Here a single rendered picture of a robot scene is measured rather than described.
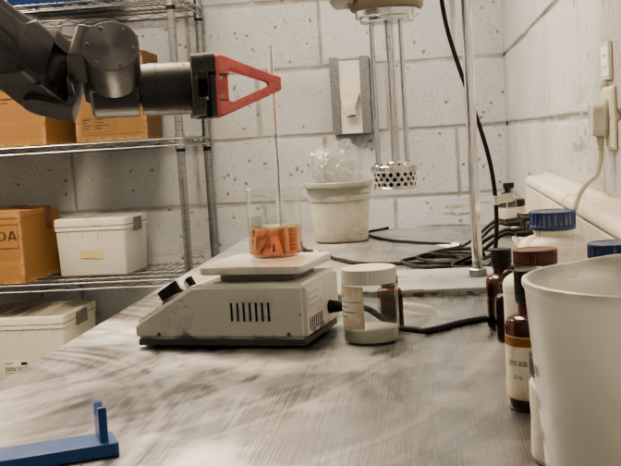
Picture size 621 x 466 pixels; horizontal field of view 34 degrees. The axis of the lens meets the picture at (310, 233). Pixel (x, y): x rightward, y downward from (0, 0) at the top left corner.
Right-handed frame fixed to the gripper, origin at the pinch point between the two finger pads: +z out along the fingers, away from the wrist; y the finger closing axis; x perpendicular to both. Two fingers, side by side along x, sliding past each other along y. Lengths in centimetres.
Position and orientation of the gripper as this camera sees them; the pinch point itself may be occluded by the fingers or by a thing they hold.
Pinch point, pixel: (273, 83)
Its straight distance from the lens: 114.4
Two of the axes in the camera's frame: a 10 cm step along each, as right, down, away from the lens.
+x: 0.5, 9.9, 0.9
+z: 9.9, -0.7, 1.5
